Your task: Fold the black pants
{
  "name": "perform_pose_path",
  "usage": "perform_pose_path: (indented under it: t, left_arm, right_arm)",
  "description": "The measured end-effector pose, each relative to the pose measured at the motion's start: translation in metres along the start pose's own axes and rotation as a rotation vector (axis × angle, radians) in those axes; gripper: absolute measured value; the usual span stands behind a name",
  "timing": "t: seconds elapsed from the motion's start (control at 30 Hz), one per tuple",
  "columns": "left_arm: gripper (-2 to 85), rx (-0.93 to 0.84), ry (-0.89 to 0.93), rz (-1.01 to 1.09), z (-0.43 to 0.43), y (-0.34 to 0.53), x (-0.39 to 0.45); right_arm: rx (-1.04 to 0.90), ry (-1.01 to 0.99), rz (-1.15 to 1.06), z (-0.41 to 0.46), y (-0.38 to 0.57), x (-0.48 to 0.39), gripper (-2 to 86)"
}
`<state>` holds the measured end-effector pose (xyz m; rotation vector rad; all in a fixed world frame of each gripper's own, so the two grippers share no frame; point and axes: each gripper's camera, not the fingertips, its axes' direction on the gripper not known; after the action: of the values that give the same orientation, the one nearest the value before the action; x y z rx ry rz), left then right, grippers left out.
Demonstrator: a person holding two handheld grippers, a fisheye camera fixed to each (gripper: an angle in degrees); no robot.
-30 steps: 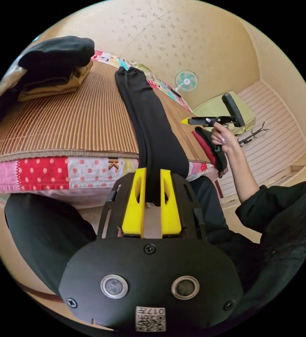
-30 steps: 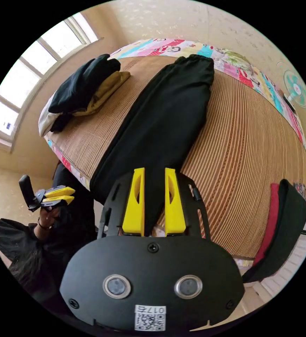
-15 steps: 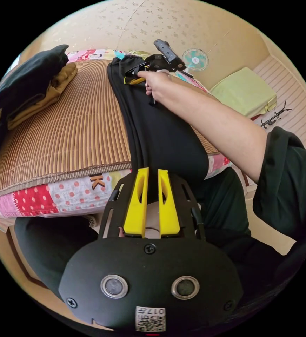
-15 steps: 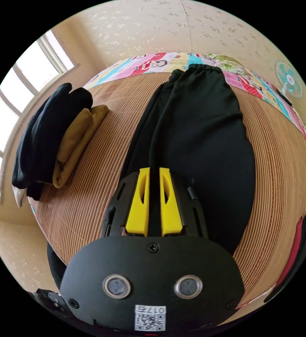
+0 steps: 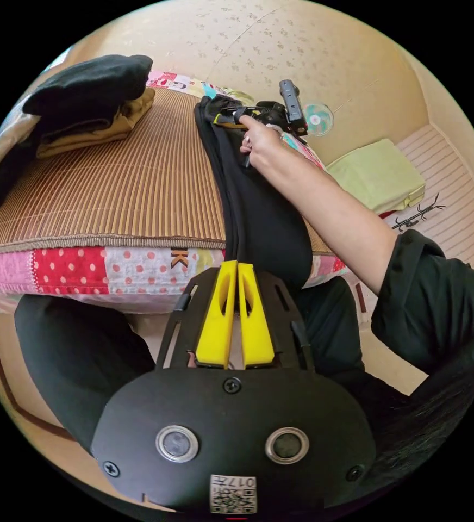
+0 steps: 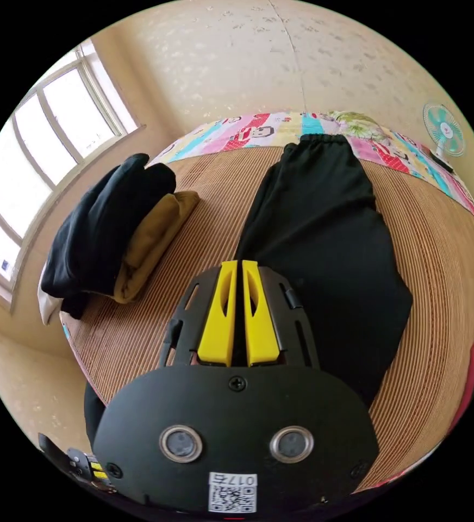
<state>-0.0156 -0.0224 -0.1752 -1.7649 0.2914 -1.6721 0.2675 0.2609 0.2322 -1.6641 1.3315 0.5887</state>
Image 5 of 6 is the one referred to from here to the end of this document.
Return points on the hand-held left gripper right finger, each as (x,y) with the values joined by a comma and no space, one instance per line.
(257,334)

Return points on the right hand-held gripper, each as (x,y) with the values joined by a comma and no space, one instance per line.
(271,112)

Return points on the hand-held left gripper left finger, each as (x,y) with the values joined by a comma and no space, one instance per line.
(216,326)

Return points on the black pants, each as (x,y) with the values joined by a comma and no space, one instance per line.
(261,212)

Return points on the person's right forearm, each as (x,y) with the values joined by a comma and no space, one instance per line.
(335,216)

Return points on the person's right hand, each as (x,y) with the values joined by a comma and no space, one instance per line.
(263,144)

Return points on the bed with woven mat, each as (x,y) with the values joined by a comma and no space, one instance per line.
(118,183)

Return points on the person's body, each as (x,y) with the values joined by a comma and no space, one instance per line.
(78,355)

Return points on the light green folded blanket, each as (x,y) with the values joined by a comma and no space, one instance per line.
(375,175)

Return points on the pile of clothes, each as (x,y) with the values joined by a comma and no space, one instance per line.
(86,89)

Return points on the white striped sheet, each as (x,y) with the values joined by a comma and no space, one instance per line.
(453,195)

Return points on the wall fan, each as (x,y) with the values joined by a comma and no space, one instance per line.
(318,119)

